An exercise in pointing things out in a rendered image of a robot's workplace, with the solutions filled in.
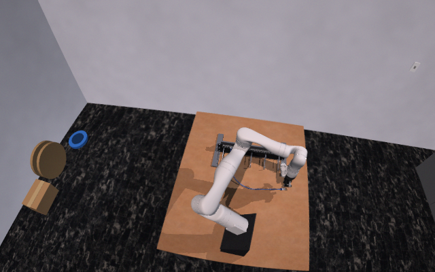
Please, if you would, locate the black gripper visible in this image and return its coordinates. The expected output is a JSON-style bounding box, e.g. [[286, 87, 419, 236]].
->
[[283, 175, 296, 187]]

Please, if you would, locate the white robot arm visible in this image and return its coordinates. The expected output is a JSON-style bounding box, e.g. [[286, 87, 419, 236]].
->
[[191, 127, 307, 235]]

